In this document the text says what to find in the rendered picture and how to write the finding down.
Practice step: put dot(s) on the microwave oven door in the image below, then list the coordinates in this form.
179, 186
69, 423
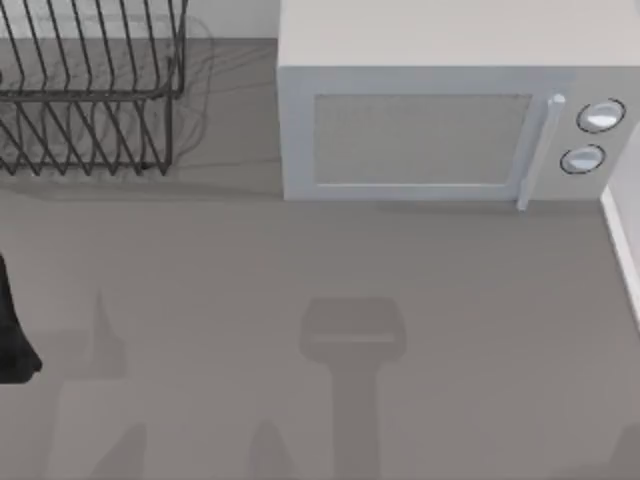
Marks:
420, 140

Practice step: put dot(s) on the large round microwave knob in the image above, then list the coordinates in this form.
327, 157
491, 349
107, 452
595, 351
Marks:
600, 115

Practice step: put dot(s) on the small round microwave knob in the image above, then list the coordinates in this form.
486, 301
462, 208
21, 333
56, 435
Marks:
582, 159

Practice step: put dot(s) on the pale microwave oven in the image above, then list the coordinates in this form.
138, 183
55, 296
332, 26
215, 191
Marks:
400, 40

